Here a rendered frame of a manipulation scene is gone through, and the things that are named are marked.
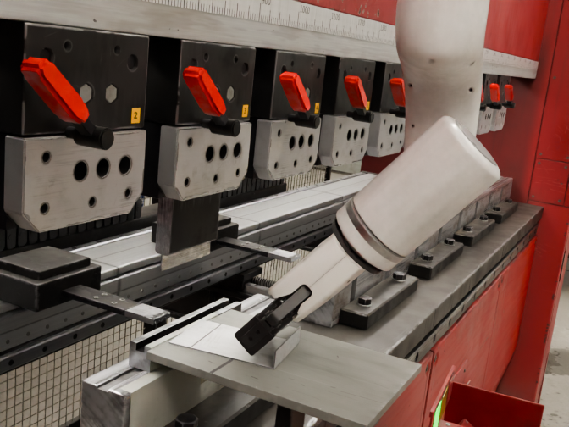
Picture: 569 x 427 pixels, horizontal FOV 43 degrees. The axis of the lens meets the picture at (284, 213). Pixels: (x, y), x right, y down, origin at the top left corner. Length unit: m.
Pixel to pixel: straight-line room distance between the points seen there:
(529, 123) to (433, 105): 2.08
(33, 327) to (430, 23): 0.66
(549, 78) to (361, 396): 2.22
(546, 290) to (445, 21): 2.32
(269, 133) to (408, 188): 0.25
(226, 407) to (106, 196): 0.36
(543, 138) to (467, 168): 2.18
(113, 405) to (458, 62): 0.50
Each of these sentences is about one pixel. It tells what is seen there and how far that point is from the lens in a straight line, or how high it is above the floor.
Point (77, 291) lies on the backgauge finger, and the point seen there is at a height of 1.00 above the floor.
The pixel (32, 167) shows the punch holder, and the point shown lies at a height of 1.23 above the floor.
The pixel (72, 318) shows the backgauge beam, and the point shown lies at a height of 0.93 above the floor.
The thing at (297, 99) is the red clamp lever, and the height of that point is 1.28.
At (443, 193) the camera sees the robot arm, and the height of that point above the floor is 1.22.
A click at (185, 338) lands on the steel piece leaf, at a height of 1.00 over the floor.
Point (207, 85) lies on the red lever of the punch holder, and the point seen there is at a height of 1.30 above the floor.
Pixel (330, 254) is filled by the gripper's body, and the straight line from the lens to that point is 0.75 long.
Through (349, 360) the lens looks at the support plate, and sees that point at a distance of 0.86.
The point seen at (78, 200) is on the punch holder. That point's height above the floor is 1.20.
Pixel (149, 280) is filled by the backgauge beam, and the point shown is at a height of 0.94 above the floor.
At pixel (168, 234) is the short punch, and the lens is 0.83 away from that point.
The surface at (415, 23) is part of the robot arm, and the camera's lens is 0.72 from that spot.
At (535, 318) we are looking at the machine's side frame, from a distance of 3.01.
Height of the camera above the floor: 1.34
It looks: 12 degrees down
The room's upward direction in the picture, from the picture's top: 6 degrees clockwise
